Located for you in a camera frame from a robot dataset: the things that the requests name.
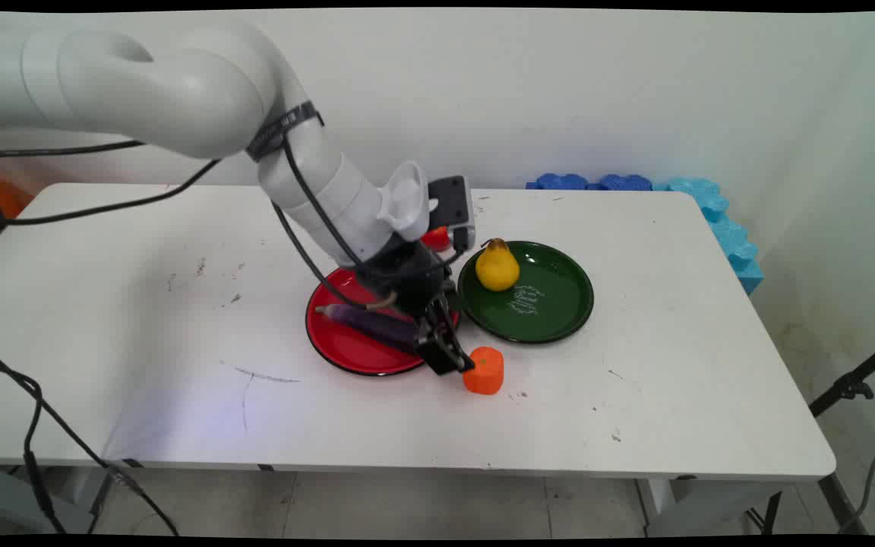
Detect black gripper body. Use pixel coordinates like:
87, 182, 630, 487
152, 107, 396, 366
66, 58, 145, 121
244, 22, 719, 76
360, 242, 460, 318

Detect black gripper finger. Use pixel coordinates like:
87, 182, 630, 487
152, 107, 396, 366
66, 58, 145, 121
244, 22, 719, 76
415, 304, 460, 378
439, 292, 477, 373

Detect purple toy eggplant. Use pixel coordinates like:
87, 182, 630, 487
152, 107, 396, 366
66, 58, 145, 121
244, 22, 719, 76
314, 302, 428, 355

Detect orange toy fruit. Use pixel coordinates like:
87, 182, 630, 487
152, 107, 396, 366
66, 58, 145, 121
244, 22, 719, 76
463, 346, 505, 396

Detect yellow toy pear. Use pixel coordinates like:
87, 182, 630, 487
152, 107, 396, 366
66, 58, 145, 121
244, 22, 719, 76
475, 238, 521, 292

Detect red round plate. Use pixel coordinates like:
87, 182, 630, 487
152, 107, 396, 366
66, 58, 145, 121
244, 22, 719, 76
305, 266, 461, 378

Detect dark green round plate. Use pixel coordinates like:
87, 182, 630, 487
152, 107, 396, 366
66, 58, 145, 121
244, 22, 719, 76
457, 241, 595, 344

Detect light blue foam mat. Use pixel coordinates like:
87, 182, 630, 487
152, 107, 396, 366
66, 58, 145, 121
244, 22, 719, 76
654, 177, 765, 296

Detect black tripod stand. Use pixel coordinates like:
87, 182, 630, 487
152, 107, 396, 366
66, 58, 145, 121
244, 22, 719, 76
808, 333, 875, 536

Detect orange object behind table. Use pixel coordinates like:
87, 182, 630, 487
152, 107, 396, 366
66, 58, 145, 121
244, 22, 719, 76
0, 175, 34, 221

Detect grey table leg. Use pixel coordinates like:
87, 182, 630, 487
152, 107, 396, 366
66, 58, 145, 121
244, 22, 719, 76
0, 465, 113, 534

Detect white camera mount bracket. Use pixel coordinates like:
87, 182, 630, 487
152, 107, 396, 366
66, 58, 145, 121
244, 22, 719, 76
377, 160, 440, 242

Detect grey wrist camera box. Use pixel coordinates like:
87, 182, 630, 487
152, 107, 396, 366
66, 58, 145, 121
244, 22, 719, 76
427, 175, 477, 253

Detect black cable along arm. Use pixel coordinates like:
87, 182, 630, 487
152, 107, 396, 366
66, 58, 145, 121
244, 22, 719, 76
280, 137, 368, 268

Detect black strap on arm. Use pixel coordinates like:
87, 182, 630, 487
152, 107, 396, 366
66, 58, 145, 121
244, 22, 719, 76
246, 102, 325, 163

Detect white table leg frame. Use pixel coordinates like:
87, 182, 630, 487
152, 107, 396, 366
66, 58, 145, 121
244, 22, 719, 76
633, 477, 784, 537

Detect thick black cable to arm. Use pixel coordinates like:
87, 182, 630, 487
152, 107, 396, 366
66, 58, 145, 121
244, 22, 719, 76
0, 158, 223, 227

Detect thin black cable to arm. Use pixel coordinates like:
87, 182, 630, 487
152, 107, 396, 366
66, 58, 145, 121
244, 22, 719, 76
0, 140, 146, 160

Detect black cable hanging off table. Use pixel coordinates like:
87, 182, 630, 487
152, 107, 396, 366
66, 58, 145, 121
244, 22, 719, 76
0, 340, 180, 537

